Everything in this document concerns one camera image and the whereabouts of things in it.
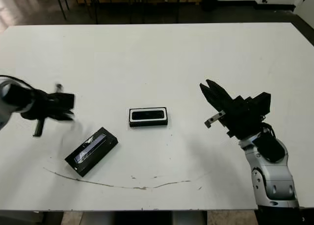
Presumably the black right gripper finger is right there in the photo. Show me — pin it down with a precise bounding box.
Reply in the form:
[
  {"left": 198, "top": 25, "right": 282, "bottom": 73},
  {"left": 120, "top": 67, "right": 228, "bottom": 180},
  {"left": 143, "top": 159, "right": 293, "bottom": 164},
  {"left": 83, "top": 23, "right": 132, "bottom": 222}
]
[
  {"left": 199, "top": 83, "right": 226, "bottom": 113},
  {"left": 205, "top": 79, "right": 233, "bottom": 111}
]

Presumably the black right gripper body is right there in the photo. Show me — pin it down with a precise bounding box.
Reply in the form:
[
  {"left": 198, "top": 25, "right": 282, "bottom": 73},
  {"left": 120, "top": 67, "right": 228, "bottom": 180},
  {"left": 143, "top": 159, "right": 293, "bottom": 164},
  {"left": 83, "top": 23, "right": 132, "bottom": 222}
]
[{"left": 204, "top": 94, "right": 265, "bottom": 140}]

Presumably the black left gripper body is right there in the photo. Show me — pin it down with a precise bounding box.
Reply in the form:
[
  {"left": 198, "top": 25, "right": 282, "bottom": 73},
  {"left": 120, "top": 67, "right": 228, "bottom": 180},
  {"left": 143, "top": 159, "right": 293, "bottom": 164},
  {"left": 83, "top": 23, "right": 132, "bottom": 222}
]
[{"left": 21, "top": 84, "right": 64, "bottom": 137}]

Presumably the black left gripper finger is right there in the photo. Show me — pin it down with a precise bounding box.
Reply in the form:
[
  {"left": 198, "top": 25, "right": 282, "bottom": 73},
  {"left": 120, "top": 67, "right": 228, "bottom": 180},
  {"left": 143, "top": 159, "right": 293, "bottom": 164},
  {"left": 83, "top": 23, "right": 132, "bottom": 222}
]
[
  {"left": 46, "top": 114, "right": 75, "bottom": 123},
  {"left": 52, "top": 109, "right": 76, "bottom": 116}
]

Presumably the black box lid with window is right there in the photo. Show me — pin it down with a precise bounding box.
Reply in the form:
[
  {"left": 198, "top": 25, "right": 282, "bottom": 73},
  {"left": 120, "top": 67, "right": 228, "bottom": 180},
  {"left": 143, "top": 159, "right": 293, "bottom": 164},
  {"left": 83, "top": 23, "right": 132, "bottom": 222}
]
[{"left": 64, "top": 126, "right": 120, "bottom": 178}]

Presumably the black box base white insert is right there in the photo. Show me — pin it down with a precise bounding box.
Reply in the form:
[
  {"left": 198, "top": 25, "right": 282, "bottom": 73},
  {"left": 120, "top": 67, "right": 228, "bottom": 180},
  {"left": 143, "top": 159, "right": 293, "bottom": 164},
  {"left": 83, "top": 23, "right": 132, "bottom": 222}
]
[{"left": 129, "top": 106, "right": 169, "bottom": 128}]

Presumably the black metal furniture leg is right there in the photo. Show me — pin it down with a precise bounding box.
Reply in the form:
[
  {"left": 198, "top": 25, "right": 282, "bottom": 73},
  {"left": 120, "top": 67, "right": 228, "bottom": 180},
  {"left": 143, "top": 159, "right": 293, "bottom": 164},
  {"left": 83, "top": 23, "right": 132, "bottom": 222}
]
[{"left": 54, "top": 0, "right": 71, "bottom": 21}]

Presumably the white door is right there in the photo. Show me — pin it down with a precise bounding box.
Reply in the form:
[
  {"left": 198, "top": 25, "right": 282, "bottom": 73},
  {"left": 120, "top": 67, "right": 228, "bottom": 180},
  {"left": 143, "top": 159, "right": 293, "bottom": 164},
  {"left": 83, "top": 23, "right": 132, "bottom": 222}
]
[{"left": 294, "top": 0, "right": 314, "bottom": 15}]

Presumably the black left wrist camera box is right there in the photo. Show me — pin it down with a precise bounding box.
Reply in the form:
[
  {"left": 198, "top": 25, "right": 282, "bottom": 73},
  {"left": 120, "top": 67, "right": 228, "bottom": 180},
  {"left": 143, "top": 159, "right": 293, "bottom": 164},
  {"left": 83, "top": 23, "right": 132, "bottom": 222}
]
[{"left": 50, "top": 92, "right": 76, "bottom": 111}]

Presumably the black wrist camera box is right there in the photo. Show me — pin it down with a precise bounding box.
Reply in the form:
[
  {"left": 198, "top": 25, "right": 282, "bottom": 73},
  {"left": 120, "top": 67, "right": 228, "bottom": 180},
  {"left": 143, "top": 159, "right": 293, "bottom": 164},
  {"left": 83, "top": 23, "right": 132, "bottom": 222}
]
[
  {"left": 50, "top": 92, "right": 76, "bottom": 111},
  {"left": 252, "top": 91, "right": 272, "bottom": 119}
]

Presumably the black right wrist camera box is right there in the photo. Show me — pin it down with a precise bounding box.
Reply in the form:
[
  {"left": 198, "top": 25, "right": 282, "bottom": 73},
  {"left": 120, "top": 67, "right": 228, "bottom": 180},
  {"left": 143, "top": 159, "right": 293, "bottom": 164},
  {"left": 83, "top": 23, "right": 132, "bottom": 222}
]
[{"left": 252, "top": 91, "right": 272, "bottom": 119}]

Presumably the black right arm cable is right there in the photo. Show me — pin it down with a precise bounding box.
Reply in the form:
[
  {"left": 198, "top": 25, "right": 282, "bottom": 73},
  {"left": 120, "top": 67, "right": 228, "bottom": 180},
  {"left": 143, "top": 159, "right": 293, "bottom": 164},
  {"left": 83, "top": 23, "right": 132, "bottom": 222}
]
[{"left": 261, "top": 121, "right": 278, "bottom": 138}]

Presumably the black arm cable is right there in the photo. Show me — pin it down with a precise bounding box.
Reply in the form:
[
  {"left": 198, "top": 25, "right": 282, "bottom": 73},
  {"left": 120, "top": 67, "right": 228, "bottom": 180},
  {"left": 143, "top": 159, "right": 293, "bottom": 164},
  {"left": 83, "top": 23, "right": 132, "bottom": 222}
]
[
  {"left": 261, "top": 121, "right": 278, "bottom": 138},
  {"left": 0, "top": 75, "right": 37, "bottom": 93}
]

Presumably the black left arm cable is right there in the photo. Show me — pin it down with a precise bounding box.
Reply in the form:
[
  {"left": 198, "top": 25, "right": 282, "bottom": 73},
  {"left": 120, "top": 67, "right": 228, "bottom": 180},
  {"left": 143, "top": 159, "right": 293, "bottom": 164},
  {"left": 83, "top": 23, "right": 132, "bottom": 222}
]
[{"left": 0, "top": 75, "right": 37, "bottom": 93}]

